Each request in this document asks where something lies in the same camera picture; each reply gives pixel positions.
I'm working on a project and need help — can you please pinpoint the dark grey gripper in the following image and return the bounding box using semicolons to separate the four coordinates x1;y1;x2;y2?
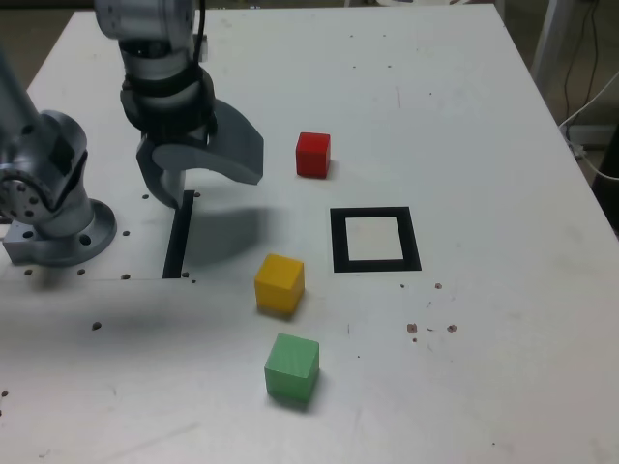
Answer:
135;98;266;211

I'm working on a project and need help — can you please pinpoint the red cube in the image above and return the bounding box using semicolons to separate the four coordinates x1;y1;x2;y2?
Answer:
295;131;332;179

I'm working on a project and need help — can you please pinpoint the yellow cube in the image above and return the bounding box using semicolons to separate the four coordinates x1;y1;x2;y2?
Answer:
253;253;306;318

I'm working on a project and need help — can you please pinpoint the green cube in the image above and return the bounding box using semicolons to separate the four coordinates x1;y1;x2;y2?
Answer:
263;332;321;402

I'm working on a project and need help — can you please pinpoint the black tape square outline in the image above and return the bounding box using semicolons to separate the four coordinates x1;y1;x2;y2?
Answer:
330;206;422;274

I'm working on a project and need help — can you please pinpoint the black tape strip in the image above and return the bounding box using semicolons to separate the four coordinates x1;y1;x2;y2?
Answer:
162;190;194;280

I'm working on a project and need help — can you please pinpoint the white metal frame leg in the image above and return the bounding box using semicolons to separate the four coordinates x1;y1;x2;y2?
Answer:
530;0;565;74

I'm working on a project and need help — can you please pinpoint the white cable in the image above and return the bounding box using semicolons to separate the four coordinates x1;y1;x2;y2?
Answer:
558;71;619;181

